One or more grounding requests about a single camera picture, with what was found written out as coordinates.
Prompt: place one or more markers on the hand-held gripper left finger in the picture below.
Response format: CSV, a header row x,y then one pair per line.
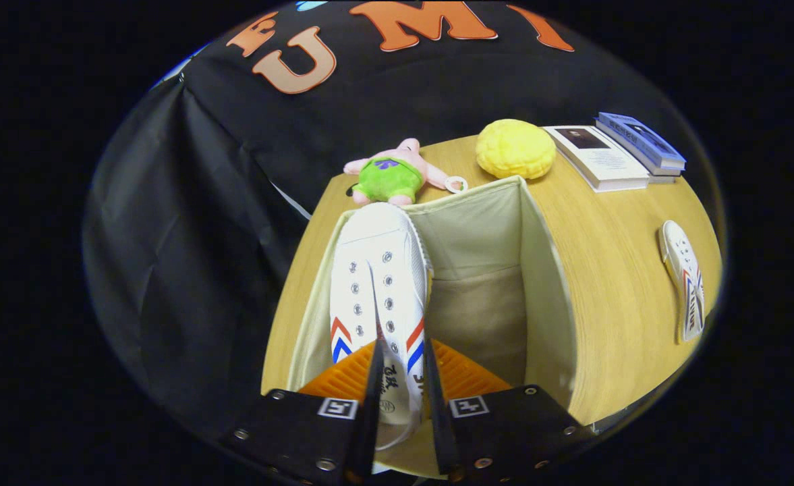
x,y
370,418

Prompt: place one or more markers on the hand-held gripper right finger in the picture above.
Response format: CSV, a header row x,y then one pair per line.
x,y
437,418

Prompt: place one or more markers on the brown fabric storage box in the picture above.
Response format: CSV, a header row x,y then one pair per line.
x,y
484,290

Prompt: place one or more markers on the white shoe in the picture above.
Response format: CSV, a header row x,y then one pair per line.
x,y
380,236
683,270

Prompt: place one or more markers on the pink plush toy green shorts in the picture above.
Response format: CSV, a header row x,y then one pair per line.
x,y
390,177

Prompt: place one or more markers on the yellow plush bread toy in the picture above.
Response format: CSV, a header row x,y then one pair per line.
x,y
515,148

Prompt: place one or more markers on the white portrait cover book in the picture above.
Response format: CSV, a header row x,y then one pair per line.
x,y
599,158

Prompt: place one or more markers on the blue cover book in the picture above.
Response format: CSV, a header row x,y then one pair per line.
x,y
639,138

